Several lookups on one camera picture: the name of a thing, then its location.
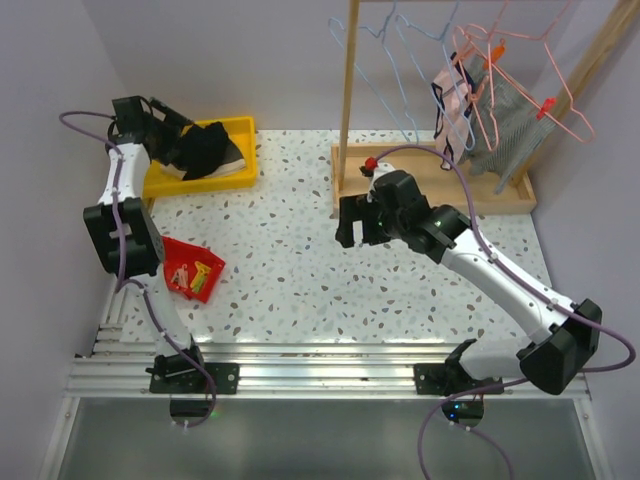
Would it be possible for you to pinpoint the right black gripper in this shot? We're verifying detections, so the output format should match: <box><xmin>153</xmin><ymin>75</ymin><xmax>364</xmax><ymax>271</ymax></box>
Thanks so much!
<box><xmin>336</xmin><ymin>193</ymin><xmax>407</xmax><ymax>248</ymax></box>

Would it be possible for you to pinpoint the black underwear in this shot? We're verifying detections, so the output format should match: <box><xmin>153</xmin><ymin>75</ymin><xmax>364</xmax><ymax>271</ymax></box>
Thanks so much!
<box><xmin>172</xmin><ymin>122</ymin><xmax>229</xmax><ymax>181</ymax></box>

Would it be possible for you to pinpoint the grey brown underwear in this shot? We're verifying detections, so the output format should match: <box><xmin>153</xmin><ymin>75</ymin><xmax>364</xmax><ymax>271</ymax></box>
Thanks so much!
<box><xmin>160</xmin><ymin>140</ymin><xmax>247</xmax><ymax>181</ymax></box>

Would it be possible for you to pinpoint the yellow clothespin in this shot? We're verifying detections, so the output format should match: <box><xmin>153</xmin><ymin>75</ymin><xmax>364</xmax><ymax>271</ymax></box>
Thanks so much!
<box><xmin>194</xmin><ymin>261</ymin><xmax>211</xmax><ymax>276</ymax></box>

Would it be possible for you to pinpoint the green clothespin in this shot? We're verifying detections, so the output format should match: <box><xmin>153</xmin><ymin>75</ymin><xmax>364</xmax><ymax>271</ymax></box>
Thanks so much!
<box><xmin>190</xmin><ymin>276</ymin><xmax>207</xmax><ymax>293</ymax></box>

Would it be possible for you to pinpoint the pink clothespin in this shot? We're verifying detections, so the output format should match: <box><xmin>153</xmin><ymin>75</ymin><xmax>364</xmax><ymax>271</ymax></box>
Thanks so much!
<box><xmin>171</xmin><ymin>265</ymin><xmax>189</xmax><ymax>289</ymax></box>

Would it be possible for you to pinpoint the blue wire hanger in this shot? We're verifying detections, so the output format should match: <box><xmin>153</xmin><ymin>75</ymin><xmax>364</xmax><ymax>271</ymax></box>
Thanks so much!
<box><xmin>327</xmin><ymin>1</ymin><xmax>419</xmax><ymax>142</ymax></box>
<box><xmin>394</xmin><ymin>1</ymin><xmax>476</xmax><ymax>161</ymax></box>

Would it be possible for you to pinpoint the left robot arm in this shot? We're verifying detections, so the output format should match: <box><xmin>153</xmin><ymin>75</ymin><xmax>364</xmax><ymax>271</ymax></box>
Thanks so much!
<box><xmin>83</xmin><ymin>96</ymin><xmax>208</xmax><ymax>393</ymax></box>

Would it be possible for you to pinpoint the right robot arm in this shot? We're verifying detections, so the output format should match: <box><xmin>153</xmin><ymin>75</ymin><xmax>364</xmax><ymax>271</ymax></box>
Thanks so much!
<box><xmin>335</xmin><ymin>163</ymin><xmax>602</xmax><ymax>396</ymax></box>

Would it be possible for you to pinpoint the pink underwear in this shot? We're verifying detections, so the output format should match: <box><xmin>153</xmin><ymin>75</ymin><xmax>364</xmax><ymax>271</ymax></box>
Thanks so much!
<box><xmin>431</xmin><ymin>63</ymin><xmax>475</xmax><ymax>163</ymax></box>

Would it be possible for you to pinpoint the grey striped underwear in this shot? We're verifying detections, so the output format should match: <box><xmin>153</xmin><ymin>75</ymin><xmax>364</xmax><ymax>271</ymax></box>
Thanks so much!
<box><xmin>460</xmin><ymin>56</ymin><xmax>556</xmax><ymax>195</ymax></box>

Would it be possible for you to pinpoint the yellow plastic tray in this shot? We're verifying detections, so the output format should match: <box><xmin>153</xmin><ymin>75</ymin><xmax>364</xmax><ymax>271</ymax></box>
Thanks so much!
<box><xmin>143</xmin><ymin>116</ymin><xmax>258</xmax><ymax>199</ymax></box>

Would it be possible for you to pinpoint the red plastic bin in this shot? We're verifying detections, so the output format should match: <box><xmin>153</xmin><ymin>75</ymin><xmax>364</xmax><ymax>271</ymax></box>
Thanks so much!
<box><xmin>162</xmin><ymin>236</ymin><xmax>226</xmax><ymax>304</ymax></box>

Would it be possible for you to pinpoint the wooden clothes rack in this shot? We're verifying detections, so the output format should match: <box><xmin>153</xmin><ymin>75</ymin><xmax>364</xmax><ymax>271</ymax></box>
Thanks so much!
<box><xmin>331</xmin><ymin>1</ymin><xmax>639</xmax><ymax>215</ymax></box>

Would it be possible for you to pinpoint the orange clothespin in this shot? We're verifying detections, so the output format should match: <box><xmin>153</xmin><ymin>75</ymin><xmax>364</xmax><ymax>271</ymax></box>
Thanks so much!
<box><xmin>483</xmin><ymin>38</ymin><xmax>506</xmax><ymax>71</ymax></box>

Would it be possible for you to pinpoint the red clothespin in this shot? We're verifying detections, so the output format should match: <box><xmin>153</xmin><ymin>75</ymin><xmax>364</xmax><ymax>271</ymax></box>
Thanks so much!
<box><xmin>536</xmin><ymin>97</ymin><xmax>556</xmax><ymax>120</ymax></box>

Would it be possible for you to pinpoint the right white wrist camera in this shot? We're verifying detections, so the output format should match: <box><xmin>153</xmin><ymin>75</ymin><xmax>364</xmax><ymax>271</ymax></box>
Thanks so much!
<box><xmin>360</xmin><ymin>157</ymin><xmax>395</xmax><ymax>203</ymax></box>

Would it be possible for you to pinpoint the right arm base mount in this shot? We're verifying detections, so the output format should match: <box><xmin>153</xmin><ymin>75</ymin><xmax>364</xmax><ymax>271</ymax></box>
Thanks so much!
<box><xmin>413</xmin><ymin>363</ymin><xmax>477</xmax><ymax>397</ymax></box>

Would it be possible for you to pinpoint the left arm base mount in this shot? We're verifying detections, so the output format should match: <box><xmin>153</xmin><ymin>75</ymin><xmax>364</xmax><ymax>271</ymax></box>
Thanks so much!
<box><xmin>148</xmin><ymin>360</ymin><xmax>240</xmax><ymax>396</ymax></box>

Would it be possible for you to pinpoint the pink wire hanger front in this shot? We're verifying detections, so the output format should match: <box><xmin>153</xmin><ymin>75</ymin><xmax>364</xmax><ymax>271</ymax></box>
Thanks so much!
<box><xmin>451</xmin><ymin>24</ymin><xmax>500</xmax><ymax>152</ymax></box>

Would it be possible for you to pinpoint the pink wire hanger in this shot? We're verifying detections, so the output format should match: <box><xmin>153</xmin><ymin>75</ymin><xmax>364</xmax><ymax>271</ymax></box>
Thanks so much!
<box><xmin>451</xmin><ymin>24</ymin><xmax>500</xmax><ymax>152</ymax></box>
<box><xmin>485</xmin><ymin>1</ymin><xmax>595</xmax><ymax>144</ymax></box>

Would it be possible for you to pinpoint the pink wire hanger rear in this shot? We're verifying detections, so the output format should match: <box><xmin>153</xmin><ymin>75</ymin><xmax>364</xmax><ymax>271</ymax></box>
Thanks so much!
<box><xmin>485</xmin><ymin>1</ymin><xmax>595</xmax><ymax>144</ymax></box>

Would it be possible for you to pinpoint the aluminium rail frame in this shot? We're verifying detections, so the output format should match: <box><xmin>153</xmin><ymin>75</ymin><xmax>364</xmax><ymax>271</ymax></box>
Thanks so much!
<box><xmin>63</xmin><ymin>197</ymin><xmax>594</xmax><ymax>401</ymax></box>

